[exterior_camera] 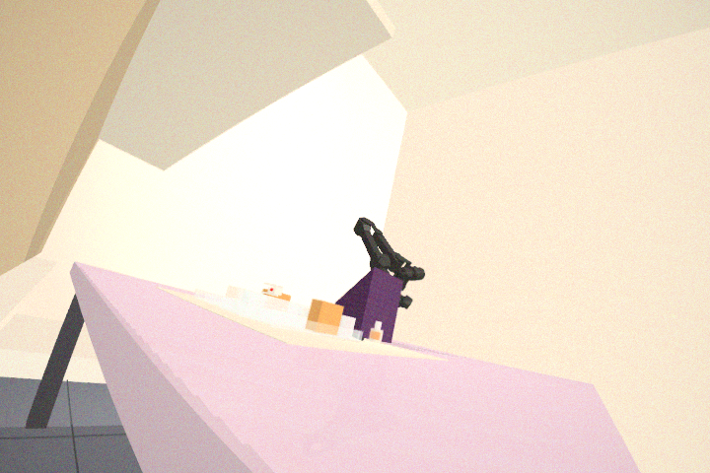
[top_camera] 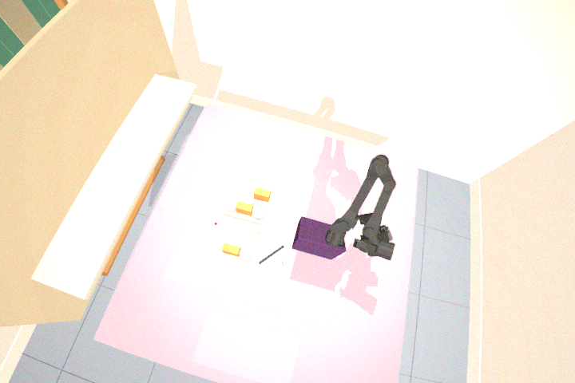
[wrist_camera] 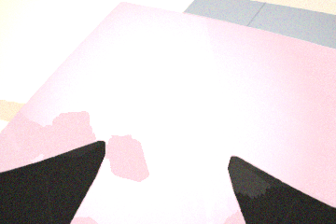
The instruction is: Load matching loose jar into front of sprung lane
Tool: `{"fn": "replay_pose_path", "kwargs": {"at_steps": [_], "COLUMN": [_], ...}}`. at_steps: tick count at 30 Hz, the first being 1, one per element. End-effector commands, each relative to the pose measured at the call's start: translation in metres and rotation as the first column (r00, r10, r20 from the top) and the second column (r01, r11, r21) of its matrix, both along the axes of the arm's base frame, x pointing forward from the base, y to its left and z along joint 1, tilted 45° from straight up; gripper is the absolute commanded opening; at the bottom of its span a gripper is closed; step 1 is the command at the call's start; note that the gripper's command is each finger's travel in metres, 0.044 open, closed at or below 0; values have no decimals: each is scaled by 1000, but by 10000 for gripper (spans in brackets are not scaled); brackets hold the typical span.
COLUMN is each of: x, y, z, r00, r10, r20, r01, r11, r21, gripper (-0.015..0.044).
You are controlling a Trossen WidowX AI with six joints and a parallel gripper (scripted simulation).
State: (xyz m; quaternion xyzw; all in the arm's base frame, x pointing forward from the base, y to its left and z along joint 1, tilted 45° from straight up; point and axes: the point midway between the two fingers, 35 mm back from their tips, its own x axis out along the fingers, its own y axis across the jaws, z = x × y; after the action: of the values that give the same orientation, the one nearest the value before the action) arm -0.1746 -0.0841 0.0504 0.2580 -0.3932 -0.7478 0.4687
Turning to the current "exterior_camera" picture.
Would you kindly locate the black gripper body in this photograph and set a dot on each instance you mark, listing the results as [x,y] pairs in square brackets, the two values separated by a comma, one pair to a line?
[406,300]

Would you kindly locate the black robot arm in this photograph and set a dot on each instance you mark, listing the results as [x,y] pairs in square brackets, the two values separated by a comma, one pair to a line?
[388,259]

